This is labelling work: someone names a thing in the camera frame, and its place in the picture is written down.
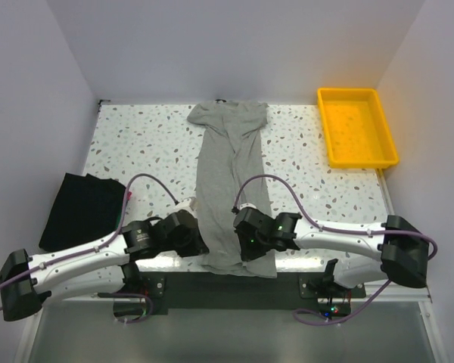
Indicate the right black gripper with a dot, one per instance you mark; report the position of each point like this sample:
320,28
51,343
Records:
248,254

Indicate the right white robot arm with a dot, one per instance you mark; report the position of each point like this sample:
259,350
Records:
363,243

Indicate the grey t shirt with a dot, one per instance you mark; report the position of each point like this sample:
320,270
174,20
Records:
230,154

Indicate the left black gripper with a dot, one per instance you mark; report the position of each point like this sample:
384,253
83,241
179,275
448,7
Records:
197,246

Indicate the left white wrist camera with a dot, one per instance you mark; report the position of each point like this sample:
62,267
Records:
188,204

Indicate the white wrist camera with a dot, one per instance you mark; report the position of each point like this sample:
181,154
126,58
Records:
188,204
237,209

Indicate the yellow plastic bin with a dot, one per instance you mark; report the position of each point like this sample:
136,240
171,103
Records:
357,135

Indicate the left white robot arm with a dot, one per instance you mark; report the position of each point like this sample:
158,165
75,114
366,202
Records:
106,266

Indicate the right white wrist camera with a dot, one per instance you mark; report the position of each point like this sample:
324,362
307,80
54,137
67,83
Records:
237,209

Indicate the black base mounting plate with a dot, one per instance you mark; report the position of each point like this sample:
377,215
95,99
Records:
203,290

